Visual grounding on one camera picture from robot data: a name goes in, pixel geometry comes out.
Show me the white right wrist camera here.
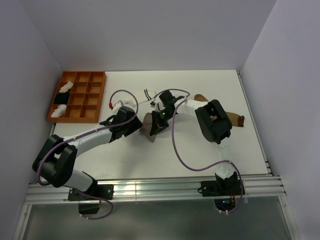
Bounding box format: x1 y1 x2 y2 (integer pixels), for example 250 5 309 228
150 98 166 112

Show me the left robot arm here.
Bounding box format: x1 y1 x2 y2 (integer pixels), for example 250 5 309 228
32 106 143 200

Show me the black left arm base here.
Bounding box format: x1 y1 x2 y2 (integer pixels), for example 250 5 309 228
67 184 114 220

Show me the tan brown long sock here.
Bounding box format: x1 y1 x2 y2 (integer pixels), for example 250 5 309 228
193 94 245 127

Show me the white rolled sock in tray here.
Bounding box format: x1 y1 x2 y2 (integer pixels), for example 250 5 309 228
50 104 67 118

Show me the cream rolled sock in tray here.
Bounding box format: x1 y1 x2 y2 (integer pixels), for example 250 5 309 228
58 81 74 93

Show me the white sock with black stripes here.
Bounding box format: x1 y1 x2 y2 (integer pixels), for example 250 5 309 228
123 88 156 107

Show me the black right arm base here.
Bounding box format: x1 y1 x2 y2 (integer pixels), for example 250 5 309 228
197 178 245 212

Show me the black rolled sock in tray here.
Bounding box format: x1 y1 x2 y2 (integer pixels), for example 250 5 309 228
53 92 70 105

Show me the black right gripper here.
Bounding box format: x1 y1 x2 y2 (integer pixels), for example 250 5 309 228
151 109 176 137

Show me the aluminium frame rail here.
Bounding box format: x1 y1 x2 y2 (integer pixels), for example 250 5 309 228
23 175 286 205

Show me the grey sock with red cuff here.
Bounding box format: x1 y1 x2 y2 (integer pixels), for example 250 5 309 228
139 112 156 143

